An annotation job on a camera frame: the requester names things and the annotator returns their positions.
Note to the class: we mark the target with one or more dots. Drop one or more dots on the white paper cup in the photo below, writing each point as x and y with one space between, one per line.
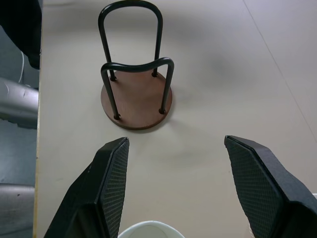
151 231

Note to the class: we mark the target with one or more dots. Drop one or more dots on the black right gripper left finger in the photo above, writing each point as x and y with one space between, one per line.
94 188

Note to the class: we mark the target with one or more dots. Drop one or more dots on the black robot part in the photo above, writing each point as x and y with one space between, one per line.
24 27

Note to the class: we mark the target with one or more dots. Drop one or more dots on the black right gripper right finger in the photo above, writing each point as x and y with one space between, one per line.
267 188

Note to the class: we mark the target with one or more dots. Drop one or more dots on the silver robot body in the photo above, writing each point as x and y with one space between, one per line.
15 104

